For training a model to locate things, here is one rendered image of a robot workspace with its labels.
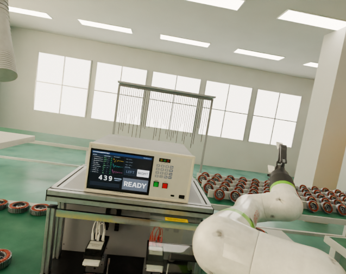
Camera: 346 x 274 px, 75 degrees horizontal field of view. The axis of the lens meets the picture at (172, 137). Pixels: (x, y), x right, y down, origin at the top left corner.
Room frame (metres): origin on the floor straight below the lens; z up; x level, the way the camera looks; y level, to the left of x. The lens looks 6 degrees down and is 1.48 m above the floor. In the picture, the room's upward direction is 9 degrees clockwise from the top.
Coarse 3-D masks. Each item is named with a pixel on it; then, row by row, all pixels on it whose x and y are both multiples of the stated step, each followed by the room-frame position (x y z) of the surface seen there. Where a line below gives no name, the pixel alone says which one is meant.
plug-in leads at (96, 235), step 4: (100, 224) 0.93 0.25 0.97; (104, 224) 0.93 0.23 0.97; (92, 228) 0.90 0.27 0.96; (96, 228) 0.92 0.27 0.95; (92, 232) 0.89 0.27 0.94; (96, 232) 0.92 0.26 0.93; (104, 232) 0.92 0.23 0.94; (92, 236) 0.89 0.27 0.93; (96, 236) 0.92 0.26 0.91; (104, 236) 0.90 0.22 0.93; (96, 240) 0.89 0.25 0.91
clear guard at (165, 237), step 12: (156, 216) 0.87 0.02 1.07; (168, 216) 0.89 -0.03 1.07; (180, 216) 0.91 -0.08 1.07; (156, 228) 0.78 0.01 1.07; (168, 228) 0.79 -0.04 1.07; (180, 228) 0.81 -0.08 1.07; (192, 228) 0.82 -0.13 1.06; (156, 240) 0.70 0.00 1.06; (168, 240) 0.71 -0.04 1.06; (180, 240) 0.73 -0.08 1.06; (192, 240) 0.74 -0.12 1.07; (156, 252) 0.67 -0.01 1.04; (168, 252) 0.68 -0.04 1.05; (180, 252) 0.68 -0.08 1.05; (192, 252) 0.69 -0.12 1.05; (156, 264) 0.65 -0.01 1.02; (168, 264) 0.66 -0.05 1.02; (180, 264) 0.66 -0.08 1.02; (192, 264) 0.67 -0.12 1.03
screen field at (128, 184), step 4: (124, 180) 0.91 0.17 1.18; (128, 180) 0.91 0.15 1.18; (132, 180) 0.91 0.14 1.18; (136, 180) 0.91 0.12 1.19; (140, 180) 0.91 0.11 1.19; (144, 180) 0.92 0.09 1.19; (124, 184) 0.91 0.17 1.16; (128, 184) 0.91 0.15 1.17; (132, 184) 0.91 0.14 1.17; (136, 184) 0.91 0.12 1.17; (140, 184) 0.91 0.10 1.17; (144, 184) 0.92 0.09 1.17; (124, 188) 0.91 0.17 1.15; (128, 188) 0.91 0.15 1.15; (132, 188) 0.91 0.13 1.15; (136, 188) 0.91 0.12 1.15; (140, 188) 0.91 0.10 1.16; (144, 188) 0.92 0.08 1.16
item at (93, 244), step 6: (90, 240) 0.87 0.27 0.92; (108, 240) 0.95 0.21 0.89; (90, 246) 0.84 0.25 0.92; (96, 246) 0.84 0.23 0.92; (102, 246) 0.85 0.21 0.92; (90, 252) 0.82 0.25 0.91; (96, 252) 0.82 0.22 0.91; (102, 252) 0.84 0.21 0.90; (84, 258) 0.81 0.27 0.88; (90, 258) 0.82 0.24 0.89; (96, 258) 0.82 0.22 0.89; (84, 264) 0.79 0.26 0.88; (90, 264) 0.80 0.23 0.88; (96, 264) 0.80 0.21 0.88
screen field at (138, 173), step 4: (124, 168) 0.91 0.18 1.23; (128, 168) 0.91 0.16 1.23; (124, 172) 0.91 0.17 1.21; (128, 172) 0.91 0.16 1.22; (132, 172) 0.91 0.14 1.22; (136, 172) 0.91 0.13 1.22; (140, 172) 0.91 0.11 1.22; (144, 172) 0.92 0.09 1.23; (148, 172) 0.92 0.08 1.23; (140, 176) 0.91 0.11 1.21; (144, 176) 0.92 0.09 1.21; (148, 176) 0.92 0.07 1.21
